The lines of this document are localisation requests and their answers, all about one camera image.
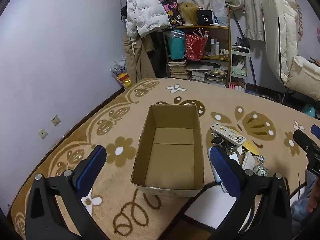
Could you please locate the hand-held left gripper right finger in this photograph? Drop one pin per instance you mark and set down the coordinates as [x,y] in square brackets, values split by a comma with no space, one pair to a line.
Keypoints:
[225,172]

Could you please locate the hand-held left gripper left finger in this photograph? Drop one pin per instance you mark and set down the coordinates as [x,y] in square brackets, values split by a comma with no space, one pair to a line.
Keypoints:
[91,170]

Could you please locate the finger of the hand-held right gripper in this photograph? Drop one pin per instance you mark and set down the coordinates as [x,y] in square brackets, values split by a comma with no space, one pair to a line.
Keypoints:
[315,130]
[303,140]

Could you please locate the white remote control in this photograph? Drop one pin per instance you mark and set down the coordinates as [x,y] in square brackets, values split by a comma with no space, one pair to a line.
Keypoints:
[228,133]

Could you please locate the brown cardboard box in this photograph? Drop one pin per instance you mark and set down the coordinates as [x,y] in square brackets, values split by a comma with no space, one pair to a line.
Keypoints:
[172,160]

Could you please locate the person's right hand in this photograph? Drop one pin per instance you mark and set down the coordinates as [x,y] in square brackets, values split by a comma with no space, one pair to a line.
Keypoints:
[314,200]

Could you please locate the teal round object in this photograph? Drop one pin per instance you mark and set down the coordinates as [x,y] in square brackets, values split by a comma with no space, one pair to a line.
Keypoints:
[308,110]

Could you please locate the white rectangular case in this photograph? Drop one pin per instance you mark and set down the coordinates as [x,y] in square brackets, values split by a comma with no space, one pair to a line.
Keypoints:
[248,161]

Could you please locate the bunch of keys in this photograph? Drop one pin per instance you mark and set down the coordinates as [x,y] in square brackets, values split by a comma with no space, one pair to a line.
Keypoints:
[222,143]

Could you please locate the beige floral rug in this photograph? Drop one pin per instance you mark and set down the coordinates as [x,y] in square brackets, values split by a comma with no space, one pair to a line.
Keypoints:
[75,135]

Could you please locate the person's jeans leg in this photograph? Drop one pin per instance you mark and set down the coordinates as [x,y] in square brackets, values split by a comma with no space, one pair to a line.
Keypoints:
[302,205]

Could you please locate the pink items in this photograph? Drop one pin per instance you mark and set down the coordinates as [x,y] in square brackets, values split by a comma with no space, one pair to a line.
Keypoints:
[237,87]

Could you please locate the cream duvet on chair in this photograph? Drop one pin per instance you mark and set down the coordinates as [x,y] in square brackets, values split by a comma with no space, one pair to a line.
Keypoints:
[287,42]

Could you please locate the green tissue packet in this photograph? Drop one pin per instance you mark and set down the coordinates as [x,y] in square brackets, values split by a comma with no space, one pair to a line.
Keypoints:
[238,71]

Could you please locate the wide stack of books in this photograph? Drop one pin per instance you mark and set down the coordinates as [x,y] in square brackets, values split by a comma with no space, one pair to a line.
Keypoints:
[207,77]

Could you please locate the plush cat toy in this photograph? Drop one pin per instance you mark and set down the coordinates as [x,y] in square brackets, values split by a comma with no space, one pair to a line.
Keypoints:
[239,63]

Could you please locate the plush toy bouquet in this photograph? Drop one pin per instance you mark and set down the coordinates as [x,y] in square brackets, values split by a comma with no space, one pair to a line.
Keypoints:
[122,72]

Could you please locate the flat cardboard sheets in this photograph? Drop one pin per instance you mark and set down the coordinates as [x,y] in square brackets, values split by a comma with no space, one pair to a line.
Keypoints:
[202,66]

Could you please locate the white trolley cart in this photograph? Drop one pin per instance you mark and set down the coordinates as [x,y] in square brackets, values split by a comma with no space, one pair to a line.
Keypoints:
[240,48]

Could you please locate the tall stack of books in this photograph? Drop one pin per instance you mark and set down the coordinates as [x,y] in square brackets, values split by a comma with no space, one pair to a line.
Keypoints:
[177,70]

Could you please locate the beige trench coat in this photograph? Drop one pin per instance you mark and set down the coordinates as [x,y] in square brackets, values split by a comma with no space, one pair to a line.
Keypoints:
[137,62]

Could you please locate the row of small bottles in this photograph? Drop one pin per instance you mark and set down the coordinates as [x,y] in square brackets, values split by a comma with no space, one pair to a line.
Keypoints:
[224,53]

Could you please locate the wooden shelf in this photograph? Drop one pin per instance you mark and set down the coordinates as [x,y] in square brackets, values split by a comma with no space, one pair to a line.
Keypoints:
[229,45]

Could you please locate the red gift bag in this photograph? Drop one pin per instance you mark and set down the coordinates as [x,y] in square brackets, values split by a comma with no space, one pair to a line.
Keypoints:
[195,47]

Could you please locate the dark hanging clothes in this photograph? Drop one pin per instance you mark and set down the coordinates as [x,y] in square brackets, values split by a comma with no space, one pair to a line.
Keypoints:
[157,55]

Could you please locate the teal bag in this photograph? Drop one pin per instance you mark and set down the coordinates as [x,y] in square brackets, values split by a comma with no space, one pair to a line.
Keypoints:
[176,47]

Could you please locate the black box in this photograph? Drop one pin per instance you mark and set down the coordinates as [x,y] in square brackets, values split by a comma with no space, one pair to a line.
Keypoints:
[205,18]

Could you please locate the white plastic bag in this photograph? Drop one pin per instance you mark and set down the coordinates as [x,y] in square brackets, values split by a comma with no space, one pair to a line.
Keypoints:
[220,7]

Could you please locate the blonde wig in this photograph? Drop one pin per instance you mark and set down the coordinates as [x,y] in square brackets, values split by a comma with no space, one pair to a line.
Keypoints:
[188,12]

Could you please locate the colourful cartoon bag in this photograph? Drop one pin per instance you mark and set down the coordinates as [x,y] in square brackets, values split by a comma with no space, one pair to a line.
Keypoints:
[172,12]

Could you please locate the white puffer jacket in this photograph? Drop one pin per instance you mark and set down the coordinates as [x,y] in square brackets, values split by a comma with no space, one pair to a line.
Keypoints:
[143,7]

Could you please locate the white wall socket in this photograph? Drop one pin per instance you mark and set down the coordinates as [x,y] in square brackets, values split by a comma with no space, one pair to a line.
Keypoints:
[55,120]
[43,134]

